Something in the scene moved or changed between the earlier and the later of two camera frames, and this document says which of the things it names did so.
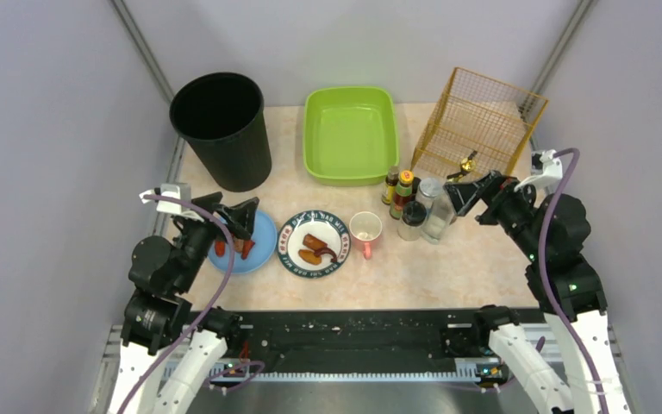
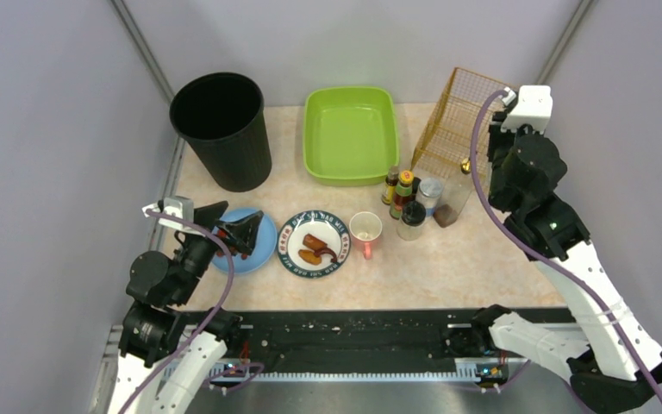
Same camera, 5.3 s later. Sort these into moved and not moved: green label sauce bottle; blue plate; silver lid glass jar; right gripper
Moved: right gripper
Not moved: blue plate; green label sauce bottle; silver lid glass jar
